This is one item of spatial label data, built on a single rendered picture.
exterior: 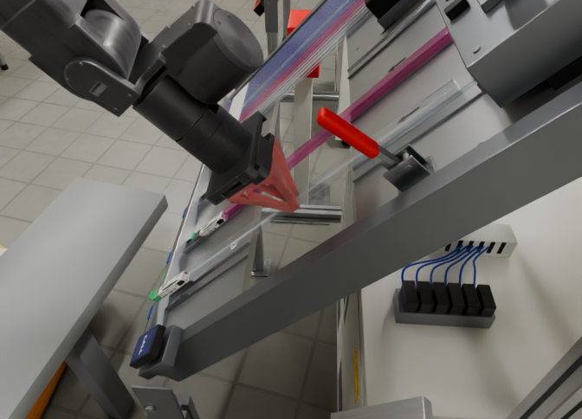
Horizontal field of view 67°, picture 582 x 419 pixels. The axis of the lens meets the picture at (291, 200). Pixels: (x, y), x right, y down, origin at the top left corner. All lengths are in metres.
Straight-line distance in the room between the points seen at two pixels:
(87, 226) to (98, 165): 1.20
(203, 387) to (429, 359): 0.81
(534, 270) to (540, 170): 0.61
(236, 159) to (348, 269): 0.15
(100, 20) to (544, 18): 0.33
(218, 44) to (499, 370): 0.65
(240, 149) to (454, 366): 0.52
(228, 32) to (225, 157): 0.12
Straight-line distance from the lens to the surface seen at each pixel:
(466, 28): 0.39
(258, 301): 0.48
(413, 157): 0.37
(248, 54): 0.39
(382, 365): 0.76
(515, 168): 0.36
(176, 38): 0.38
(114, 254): 0.96
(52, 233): 1.06
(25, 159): 2.43
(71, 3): 0.39
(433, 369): 0.78
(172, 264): 0.74
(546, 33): 0.35
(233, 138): 0.43
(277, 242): 1.71
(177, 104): 0.42
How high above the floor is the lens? 1.30
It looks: 44 degrees down
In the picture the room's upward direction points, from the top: straight up
